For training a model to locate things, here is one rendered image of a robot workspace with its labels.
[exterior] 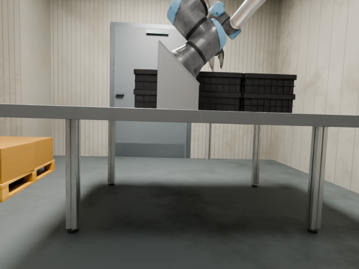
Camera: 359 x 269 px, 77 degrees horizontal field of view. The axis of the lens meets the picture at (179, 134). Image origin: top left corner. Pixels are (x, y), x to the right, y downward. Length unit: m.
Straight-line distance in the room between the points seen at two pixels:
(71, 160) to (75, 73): 2.87
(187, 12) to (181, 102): 0.35
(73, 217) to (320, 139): 1.49
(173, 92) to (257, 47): 3.49
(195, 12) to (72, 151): 0.94
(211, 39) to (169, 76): 0.23
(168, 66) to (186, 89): 0.11
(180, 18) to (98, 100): 3.13
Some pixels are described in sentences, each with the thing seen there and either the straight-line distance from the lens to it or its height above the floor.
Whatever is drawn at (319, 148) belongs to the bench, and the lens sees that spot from 1.57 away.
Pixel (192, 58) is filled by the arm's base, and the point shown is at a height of 0.90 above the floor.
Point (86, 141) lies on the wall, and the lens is 4.05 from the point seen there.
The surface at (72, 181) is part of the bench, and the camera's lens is 1.42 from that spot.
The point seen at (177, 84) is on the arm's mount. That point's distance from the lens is 0.85.
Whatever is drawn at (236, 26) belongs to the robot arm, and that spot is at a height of 1.19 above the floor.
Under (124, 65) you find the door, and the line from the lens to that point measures 3.91.
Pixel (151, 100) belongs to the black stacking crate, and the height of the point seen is 0.77.
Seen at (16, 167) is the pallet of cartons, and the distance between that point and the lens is 2.36.
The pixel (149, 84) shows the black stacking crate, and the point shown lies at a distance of 1.27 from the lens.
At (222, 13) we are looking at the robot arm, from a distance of 1.46.
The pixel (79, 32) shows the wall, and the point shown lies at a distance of 4.27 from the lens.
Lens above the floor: 0.67
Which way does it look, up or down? 4 degrees down
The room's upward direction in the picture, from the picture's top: 2 degrees clockwise
